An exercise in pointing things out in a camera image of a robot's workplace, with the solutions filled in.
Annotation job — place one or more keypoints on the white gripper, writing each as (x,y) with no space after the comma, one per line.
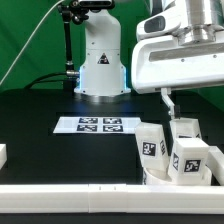
(161,64)

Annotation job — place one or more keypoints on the white round stool seat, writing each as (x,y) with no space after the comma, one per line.
(154,177)

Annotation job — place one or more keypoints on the paper sheet with fiducial tags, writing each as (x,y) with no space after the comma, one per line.
(96,125)

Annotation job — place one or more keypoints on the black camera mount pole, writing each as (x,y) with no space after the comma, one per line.
(72,12)

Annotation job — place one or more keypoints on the white U-shaped obstacle wall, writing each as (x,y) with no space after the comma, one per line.
(155,197)

